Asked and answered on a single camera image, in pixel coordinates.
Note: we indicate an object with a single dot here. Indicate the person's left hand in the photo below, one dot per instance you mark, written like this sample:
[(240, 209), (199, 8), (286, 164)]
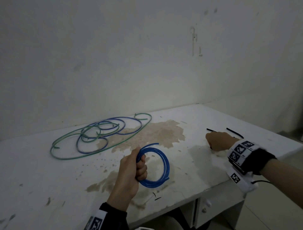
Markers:
[(127, 175)]

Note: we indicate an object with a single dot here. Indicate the person's right hand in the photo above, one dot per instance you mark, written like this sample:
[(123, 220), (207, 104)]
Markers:
[(222, 141)]

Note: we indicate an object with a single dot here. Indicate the solid blue tube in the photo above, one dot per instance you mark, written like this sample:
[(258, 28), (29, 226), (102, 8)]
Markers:
[(167, 165)]

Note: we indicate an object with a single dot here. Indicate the clear blue striped tube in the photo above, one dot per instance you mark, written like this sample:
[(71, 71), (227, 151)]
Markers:
[(78, 145)]

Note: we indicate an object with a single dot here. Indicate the clear green striped tube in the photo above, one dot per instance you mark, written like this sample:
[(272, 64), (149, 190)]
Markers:
[(71, 158)]

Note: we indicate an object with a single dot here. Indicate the person's right forearm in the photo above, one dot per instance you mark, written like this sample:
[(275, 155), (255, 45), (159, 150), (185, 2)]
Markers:
[(284, 177)]

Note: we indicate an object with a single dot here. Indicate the white wrist camera with marker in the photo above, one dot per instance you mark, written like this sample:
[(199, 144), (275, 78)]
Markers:
[(246, 184)]

